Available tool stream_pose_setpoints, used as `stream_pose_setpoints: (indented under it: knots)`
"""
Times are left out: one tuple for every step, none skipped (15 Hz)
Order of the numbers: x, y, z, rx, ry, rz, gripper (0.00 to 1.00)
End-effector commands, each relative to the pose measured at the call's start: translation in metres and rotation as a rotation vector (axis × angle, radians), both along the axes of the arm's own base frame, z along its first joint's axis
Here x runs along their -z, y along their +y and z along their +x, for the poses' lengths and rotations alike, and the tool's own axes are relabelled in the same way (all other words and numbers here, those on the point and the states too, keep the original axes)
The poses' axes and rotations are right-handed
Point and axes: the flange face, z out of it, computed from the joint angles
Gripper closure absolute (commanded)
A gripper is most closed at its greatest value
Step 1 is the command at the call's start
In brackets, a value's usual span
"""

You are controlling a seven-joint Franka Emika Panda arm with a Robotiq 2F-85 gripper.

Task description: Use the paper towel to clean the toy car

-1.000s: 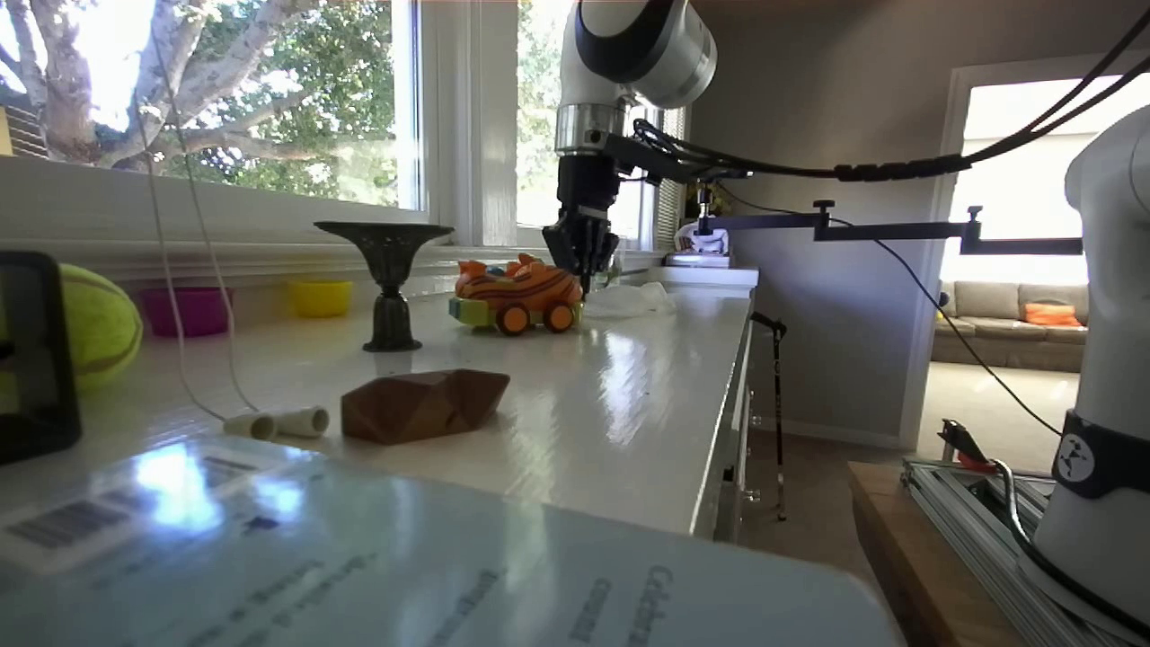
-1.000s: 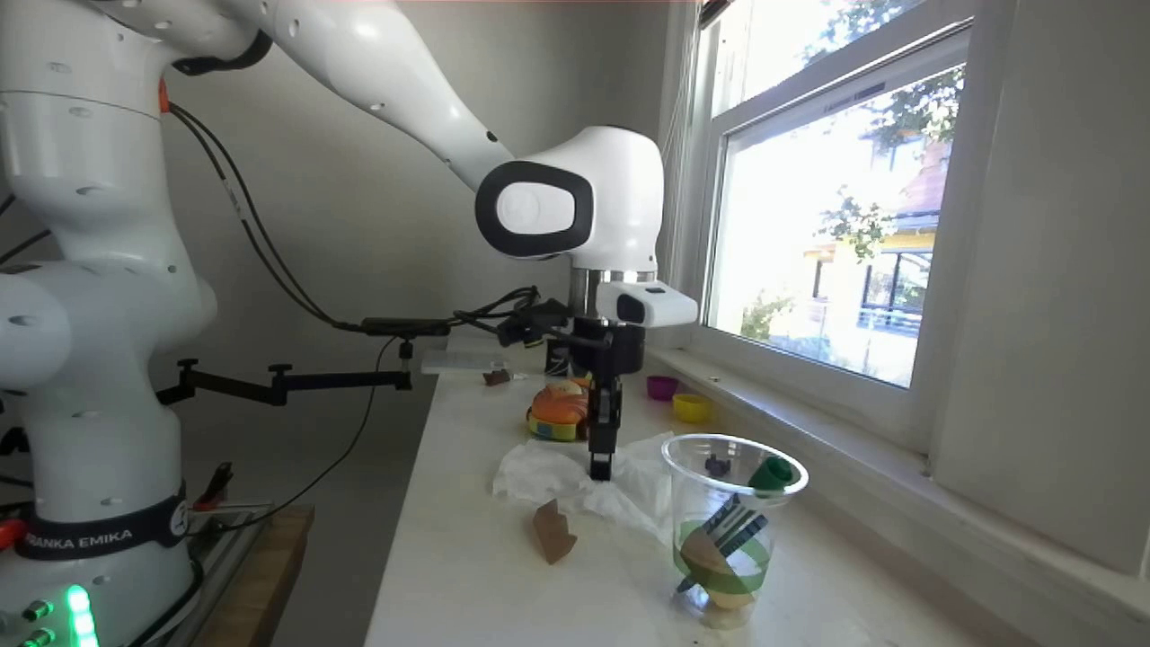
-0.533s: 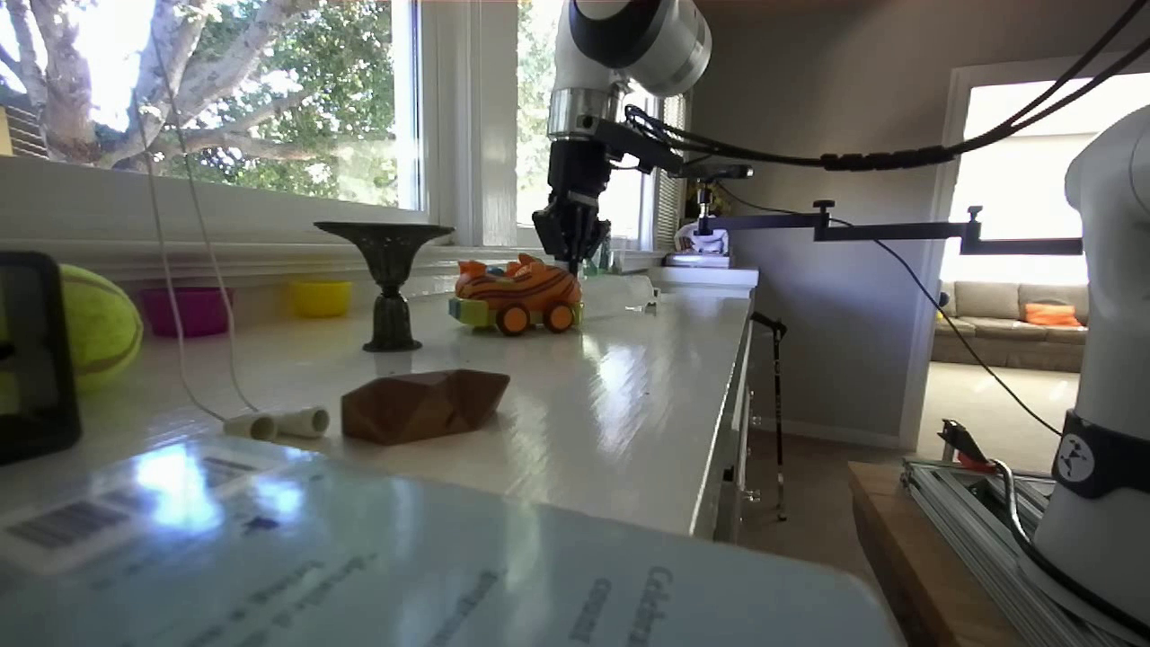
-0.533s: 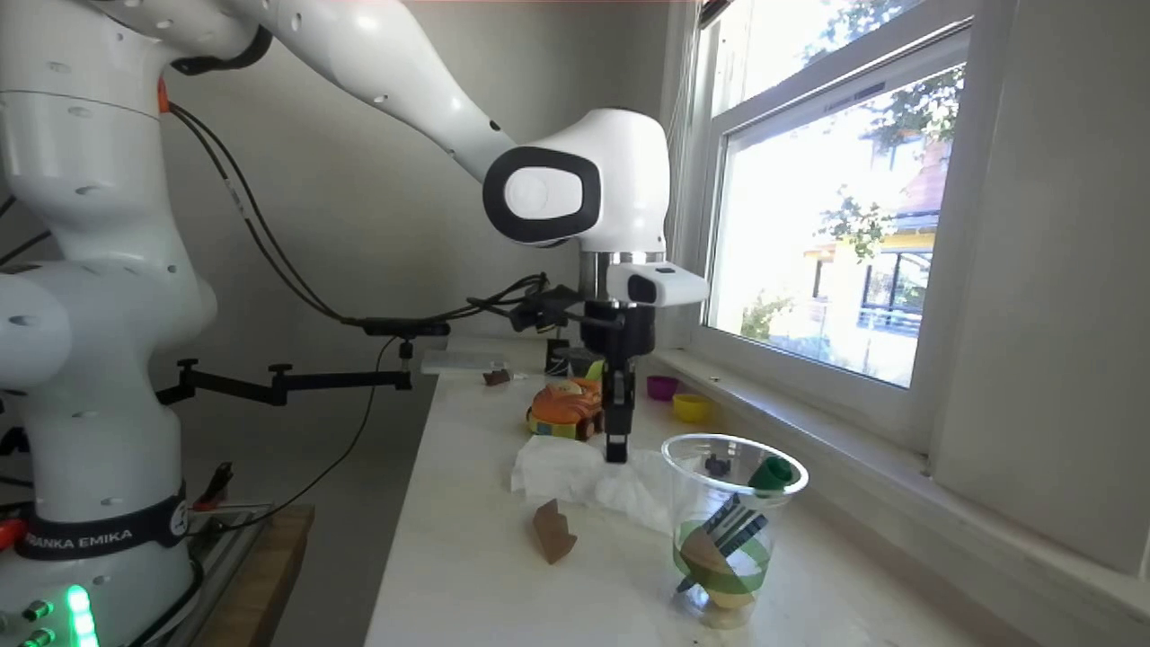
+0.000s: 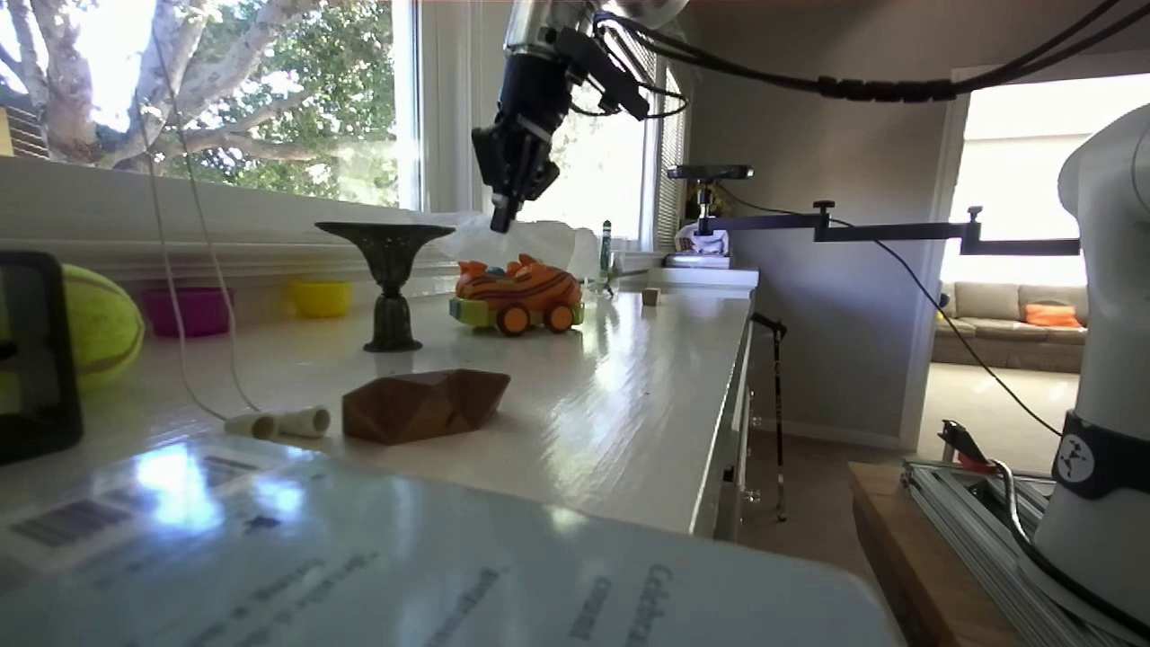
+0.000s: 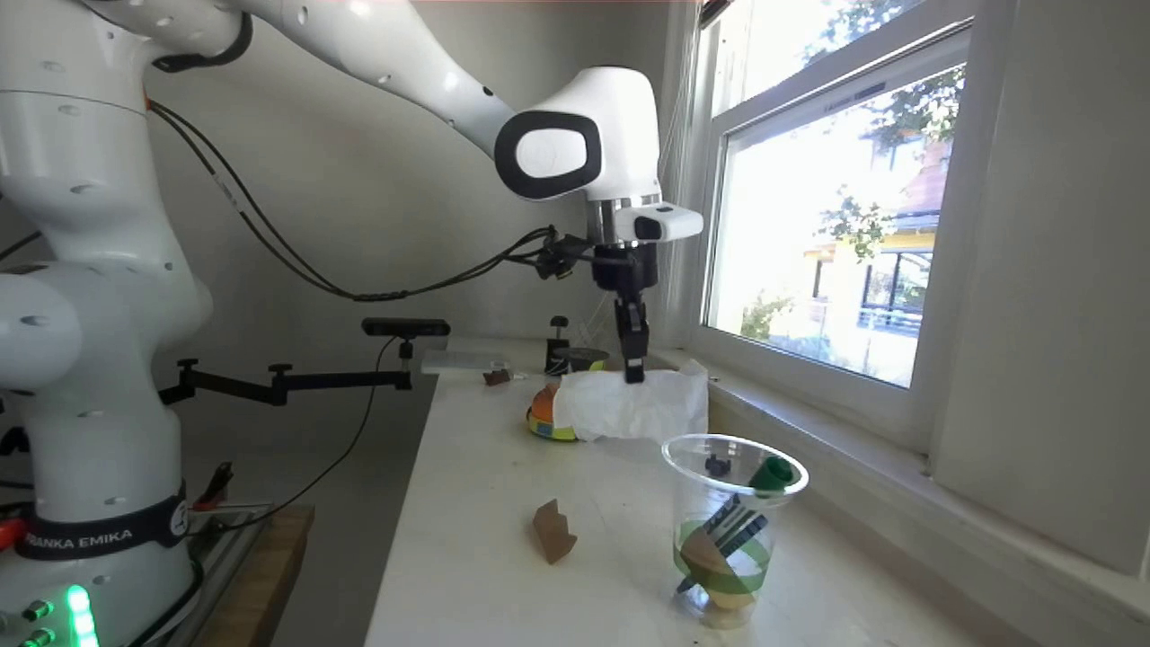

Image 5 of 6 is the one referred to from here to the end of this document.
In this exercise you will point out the white printed paper sheet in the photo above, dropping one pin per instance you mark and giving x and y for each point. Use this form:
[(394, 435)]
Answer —
[(480, 578)]

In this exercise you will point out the thin black stand leg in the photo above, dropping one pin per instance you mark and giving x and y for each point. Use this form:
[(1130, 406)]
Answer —
[(779, 409)]

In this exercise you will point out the wooden base board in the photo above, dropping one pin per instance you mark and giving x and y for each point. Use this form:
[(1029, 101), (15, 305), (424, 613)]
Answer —
[(923, 564)]

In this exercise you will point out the purple small object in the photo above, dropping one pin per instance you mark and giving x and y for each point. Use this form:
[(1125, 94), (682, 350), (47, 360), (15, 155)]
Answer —
[(186, 311)]

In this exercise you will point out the white barcode label sheet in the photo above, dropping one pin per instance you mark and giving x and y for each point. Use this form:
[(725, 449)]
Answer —
[(108, 507)]

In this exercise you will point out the small brown wooden piece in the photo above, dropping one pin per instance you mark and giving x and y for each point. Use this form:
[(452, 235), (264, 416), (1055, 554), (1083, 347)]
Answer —
[(651, 298)]

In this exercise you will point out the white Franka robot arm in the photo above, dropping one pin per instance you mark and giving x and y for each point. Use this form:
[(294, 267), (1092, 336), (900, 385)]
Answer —
[(1114, 360)]

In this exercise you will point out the black stereo camera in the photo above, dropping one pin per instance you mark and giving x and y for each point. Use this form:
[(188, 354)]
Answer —
[(713, 173)]

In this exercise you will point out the beige couch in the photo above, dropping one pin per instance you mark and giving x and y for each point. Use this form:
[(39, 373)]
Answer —
[(990, 336)]

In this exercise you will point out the white window frame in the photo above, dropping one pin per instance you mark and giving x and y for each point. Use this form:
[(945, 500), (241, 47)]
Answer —
[(404, 94)]

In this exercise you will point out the slim dark bottle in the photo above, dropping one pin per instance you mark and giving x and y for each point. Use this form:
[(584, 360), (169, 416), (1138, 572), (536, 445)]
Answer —
[(610, 255)]

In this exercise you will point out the red black connector clamp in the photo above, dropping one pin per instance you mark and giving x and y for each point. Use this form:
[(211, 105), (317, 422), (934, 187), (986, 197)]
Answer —
[(963, 449)]

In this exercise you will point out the green tennis ball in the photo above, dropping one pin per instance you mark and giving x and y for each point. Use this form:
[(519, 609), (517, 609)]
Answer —
[(107, 317)]

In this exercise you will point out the orange toy car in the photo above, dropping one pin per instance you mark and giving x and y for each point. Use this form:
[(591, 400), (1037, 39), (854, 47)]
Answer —
[(519, 298)]

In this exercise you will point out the black framed box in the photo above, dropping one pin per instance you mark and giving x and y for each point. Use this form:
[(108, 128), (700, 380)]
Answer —
[(39, 417)]

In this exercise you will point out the yellow bowl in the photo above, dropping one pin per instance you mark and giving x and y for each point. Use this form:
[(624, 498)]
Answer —
[(321, 299)]

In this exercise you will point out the white flat box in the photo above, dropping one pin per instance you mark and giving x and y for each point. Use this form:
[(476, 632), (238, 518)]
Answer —
[(708, 279)]

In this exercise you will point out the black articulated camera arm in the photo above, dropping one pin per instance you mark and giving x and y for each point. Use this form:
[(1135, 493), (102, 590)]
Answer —
[(884, 227)]

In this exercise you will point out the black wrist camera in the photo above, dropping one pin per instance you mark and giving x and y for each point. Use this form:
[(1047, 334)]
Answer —
[(599, 72)]

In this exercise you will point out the grey aluminium base rail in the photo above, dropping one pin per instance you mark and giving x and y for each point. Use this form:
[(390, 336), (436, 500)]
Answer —
[(995, 540)]

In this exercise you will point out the orange pillow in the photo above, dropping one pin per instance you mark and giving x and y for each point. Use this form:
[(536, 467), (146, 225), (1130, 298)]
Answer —
[(1055, 316)]

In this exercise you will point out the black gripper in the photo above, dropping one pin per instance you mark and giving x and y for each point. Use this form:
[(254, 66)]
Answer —
[(523, 144)]

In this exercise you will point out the black goblet stand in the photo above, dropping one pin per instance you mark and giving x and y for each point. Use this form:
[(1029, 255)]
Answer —
[(390, 257)]

